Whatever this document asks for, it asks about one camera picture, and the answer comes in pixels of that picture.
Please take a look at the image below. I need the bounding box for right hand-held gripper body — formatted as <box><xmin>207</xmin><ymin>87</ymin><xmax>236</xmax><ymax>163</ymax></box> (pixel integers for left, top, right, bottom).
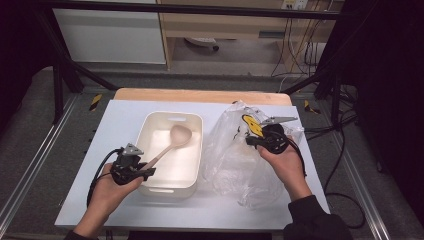
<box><xmin>259</xmin><ymin>116</ymin><xmax>299</xmax><ymax>155</ymax></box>

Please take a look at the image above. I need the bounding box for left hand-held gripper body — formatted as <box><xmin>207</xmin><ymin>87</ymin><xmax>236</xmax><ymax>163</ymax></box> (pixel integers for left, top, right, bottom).
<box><xmin>109</xmin><ymin>143</ymin><xmax>145</xmax><ymax>186</ymax></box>

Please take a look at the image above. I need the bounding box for cream plastic bin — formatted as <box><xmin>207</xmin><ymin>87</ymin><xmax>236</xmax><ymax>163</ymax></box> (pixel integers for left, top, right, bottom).
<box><xmin>127</xmin><ymin>110</ymin><xmax>204</xmax><ymax>198</ymax></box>

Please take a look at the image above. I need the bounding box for clear smiley plastic bag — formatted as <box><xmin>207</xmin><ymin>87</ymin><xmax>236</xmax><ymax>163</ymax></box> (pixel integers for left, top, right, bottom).
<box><xmin>200</xmin><ymin>100</ymin><xmax>306</xmax><ymax>209</ymax></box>

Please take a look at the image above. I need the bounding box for beige serving spoon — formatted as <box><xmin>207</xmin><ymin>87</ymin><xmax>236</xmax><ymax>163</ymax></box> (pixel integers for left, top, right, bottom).
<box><xmin>139</xmin><ymin>124</ymin><xmax>193</xmax><ymax>172</ymax></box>

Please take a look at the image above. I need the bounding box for person's right hand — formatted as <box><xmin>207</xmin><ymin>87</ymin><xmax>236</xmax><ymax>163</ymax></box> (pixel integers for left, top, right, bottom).
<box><xmin>257</xmin><ymin>139</ymin><xmax>308</xmax><ymax>199</ymax></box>

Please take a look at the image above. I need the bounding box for person's left hand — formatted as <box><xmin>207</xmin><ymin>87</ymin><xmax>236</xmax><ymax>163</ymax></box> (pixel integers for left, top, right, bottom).
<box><xmin>88</xmin><ymin>164</ymin><xmax>145</xmax><ymax>218</ymax></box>

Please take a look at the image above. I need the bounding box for black metal stand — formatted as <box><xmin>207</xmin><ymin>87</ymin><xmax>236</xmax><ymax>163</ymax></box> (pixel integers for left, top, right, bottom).
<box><xmin>34</xmin><ymin>6</ymin><xmax>119</xmax><ymax>124</ymax></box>
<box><xmin>283</xmin><ymin>59</ymin><xmax>344</xmax><ymax>131</ymax></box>

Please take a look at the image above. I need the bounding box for light wooden table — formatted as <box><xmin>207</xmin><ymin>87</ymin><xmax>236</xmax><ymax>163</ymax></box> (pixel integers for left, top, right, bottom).
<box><xmin>113</xmin><ymin>87</ymin><xmax>294</xmax><ymax>107</ymax></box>

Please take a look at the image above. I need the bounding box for white chair base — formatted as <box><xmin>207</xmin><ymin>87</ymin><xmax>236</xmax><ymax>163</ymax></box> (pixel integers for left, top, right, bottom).
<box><xmin>184</xmin><ymin>36</ymin><xmax>220</xmax><ymax>52</ymax></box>

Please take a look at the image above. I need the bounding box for wooden desk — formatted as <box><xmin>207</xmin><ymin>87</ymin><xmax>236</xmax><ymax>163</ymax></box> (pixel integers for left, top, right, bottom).
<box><xmin>156</xmin><ymin>0</ymin><xmax>344</xmax><ymax>71</ymax></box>

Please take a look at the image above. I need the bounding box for black curtain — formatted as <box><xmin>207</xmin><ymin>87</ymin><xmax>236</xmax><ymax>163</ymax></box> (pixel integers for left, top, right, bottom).
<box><xmin>324</xmin><ymin>0</ymin><xmax>424</xmax><ymax>228</ymax></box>
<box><xmin>0</xmin><ymin>0</ymin><xmax>56</xmax><ymax>131</ymax></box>

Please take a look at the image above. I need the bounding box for white cabinet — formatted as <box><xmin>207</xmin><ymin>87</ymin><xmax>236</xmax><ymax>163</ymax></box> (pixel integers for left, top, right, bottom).
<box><xmin>51</xmin><ymin>8</ymin><xmax>167</xmax><ymax>65</ymax></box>

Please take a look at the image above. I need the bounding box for left hand-held gripper cable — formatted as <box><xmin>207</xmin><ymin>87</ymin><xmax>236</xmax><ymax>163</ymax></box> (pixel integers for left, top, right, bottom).
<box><xmin>86</xmin><ymin>148</ymin><xmax>123</xmax><ymax>208</ymax></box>

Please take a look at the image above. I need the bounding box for hand-held gripper cable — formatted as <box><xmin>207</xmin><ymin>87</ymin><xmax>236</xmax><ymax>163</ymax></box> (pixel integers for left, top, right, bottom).
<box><xmin>86</xmin><ymin>148</ymin><xmax>123</xmax><ymax>208</ymax></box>
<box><xmin>288</xmin><ymin>138</ymin><xmax>308</xmax><ymax>178</ymax></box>

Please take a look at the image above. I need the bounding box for right hand-held gripper cable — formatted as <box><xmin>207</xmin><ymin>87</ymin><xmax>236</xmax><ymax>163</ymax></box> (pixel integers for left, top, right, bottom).
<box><xmin>288</xmin><ymin>138</ymin><xmax>308</xmax><ymax>178</ymax></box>

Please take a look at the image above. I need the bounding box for bundle of hanging cables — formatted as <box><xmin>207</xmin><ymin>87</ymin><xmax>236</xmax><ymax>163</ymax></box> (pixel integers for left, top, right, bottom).
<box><xmin>270</xmin><ymin>16</ymin><xmax>326</xmax><ymax>79</ymax></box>

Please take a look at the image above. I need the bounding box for metal floor rail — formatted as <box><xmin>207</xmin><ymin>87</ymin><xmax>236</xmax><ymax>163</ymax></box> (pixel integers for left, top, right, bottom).
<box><xmin>328</xmin><ymin>133</ymin><xmax>391</xmax><ymax>240</ymax></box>
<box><xmin>0</xmin><ymin>94</ymin><xmax>79</xmax><ymax>228</ymax></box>

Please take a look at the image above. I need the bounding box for black floor cable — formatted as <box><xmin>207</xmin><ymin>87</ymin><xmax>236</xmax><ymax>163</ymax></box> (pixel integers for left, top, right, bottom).
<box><xmin>304</xmin><ymin>109</ymin><xmax>366</xmax><ymax>230</ymax></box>

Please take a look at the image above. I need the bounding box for white wall socket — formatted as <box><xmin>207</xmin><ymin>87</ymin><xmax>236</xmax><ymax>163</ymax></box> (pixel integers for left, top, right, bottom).
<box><xmin>281</xmin><ymin>0</ymin><xmax>309</xmax><ymax>11</ymax></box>

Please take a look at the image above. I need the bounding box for black frame bar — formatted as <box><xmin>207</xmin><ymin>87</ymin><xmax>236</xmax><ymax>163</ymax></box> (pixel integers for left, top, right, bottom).
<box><xmin>36</xmin><ymin>0</ymin><xmax>348</xmax><ymax>20</ymax></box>

